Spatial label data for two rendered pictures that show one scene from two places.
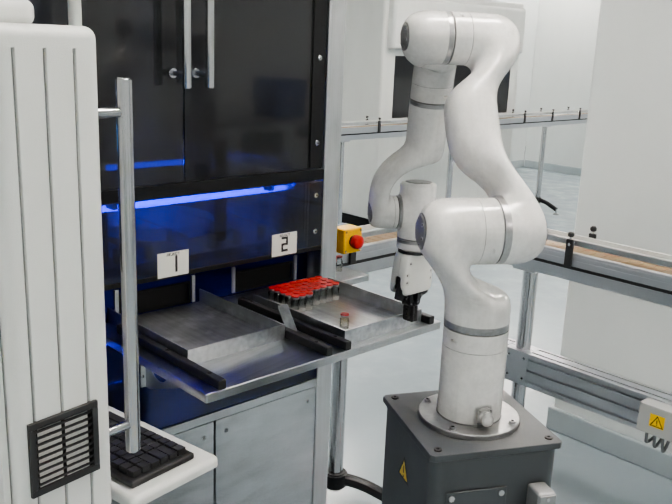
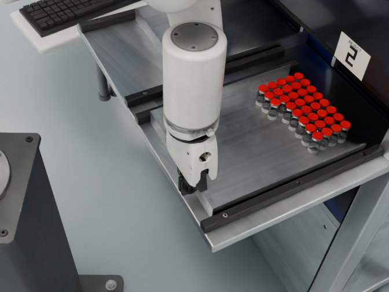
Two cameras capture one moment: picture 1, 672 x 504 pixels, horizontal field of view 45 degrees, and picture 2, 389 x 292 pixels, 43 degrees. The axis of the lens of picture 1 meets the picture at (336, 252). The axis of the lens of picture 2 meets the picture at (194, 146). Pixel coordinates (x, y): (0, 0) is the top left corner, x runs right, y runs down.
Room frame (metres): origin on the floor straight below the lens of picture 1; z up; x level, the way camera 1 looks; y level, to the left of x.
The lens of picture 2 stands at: (1.97, -0.69, 1.63)
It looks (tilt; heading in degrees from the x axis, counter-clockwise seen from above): 49 degrees down; 104
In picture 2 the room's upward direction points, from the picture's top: 3 degrees clockwise
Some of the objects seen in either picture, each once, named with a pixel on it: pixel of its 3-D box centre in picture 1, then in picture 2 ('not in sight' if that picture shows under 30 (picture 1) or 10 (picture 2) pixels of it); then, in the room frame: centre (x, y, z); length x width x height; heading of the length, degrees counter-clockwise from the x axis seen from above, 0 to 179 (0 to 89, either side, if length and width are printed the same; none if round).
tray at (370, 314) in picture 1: (335, 307); (255, 132); (1.93, 0.00, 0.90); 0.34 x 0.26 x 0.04; 43
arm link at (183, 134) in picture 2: (415, 243); (191, 117); (1.85, -0.18, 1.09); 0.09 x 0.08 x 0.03; 134
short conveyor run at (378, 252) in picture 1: (377, 240); not in sight; (2.57, -0.13, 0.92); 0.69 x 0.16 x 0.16; 134
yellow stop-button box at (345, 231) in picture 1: (344, 238); not in sight; (2.27, -0.02, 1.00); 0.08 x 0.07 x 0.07; 44
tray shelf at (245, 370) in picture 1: (270, 327); (230, 84); (1.85, 0.15, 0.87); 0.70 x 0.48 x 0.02; 134
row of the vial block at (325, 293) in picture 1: (312, 296); (292, 116); (2.00, 0.06, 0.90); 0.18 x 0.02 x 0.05; 134
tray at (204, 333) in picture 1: (194, 323); (220, 25); (1.78, 0.32, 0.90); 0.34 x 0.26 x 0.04; 44
